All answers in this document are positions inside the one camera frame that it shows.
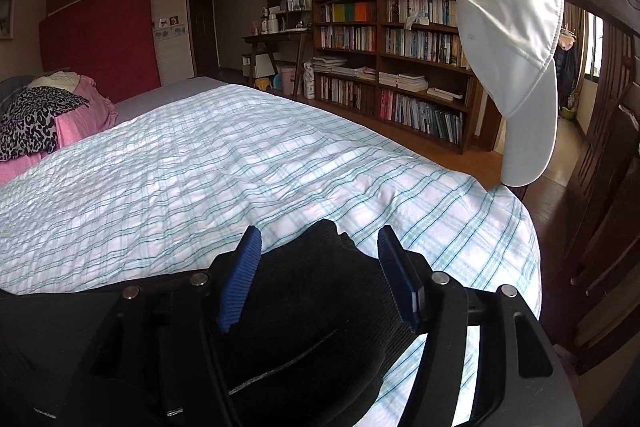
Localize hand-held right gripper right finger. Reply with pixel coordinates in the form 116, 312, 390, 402
377, 225, 583, 427

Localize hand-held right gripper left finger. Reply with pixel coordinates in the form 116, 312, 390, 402
60, 226, 263, 427

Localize black pants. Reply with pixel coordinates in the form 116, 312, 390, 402
0, 219, 431, 427

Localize plaid bed blanket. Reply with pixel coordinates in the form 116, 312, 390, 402
0, 84, 543, 427

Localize grey bed sheet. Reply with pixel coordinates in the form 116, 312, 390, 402
112, 76, 231, 125

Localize pink bin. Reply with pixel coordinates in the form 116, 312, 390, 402
276, 63, 298, 95

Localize white box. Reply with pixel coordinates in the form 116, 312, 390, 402
241, 54, 273, 80

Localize pink dotted bedding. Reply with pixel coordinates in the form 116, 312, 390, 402
0, 74, 118, 185

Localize wooden bookshelf with books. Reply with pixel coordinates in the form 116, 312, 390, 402
315, 0, 473, 145

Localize wooden desk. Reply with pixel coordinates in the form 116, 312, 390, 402
242, 29, 313, 98

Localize dark door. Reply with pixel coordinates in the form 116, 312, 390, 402
187, 0, 221, 82

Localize leopard print cloth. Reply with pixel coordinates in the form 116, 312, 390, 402
0, 87, 91, 162

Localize white cap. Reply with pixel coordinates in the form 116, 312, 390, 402
455, 0, 566, 188

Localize cream cloth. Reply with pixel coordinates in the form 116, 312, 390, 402
27, 71, 81, 90

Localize dark wooden rack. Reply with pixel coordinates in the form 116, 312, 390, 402
510, 0, 640, 378

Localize small wooden desk shelf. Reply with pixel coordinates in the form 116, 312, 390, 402
260, 0, 313, 32

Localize framed photo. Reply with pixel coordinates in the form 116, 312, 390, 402
0, 0, 16, 40

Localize wall stickers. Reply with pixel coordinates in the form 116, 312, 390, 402
152, 16, 187, 40

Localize red wall panel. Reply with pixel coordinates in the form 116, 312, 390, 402
39, 0, 163, 105

